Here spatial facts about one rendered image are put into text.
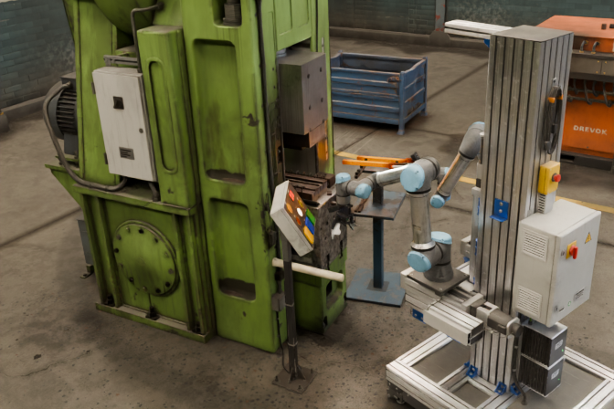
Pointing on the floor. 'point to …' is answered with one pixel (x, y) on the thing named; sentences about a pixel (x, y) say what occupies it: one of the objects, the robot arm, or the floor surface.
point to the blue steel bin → (378, 88)
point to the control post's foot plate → (295, 379)
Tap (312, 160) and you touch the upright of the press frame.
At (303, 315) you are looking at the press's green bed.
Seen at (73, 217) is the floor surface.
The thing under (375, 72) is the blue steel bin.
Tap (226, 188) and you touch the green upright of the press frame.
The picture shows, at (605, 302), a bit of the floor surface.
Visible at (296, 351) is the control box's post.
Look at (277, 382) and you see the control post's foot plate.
